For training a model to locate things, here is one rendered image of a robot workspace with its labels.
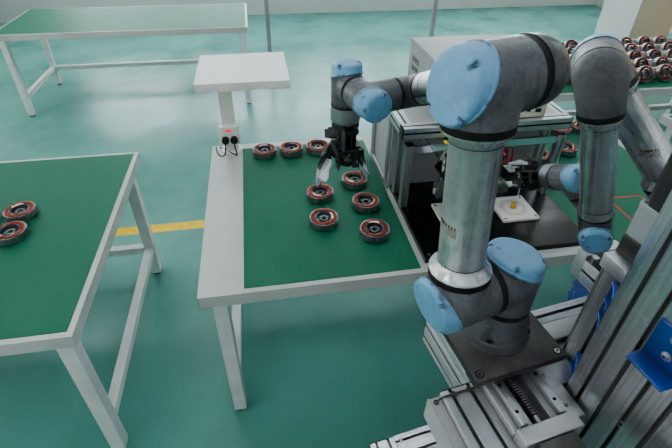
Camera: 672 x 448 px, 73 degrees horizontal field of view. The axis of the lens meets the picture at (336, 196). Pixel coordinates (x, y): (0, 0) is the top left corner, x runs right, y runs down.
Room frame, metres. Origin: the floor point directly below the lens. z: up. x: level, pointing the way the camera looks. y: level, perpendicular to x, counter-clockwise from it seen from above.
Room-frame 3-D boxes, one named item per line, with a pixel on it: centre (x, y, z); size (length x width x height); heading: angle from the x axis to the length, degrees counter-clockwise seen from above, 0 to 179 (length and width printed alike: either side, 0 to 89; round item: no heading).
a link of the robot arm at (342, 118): (1.06, -0.02, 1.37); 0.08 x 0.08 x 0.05
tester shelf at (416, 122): (1.76, -0.54, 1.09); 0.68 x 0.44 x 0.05; 100
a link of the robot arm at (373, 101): (0.97, -0.08, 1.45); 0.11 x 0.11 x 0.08; 26
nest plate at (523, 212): (1.46, -0.71, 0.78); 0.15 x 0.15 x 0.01; 10
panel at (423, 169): (1.69, -0.55, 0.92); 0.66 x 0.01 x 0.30; 100
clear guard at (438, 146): (1.43, -0.47, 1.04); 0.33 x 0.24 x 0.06; 10
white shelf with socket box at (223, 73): (1.85, 0.40, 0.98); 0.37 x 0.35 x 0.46; 100
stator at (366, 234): (1.32, -0.15, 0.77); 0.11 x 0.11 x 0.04
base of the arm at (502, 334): (0.67, -0.36, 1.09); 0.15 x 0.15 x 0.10
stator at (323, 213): (1.38, 0.05, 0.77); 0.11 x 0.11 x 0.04
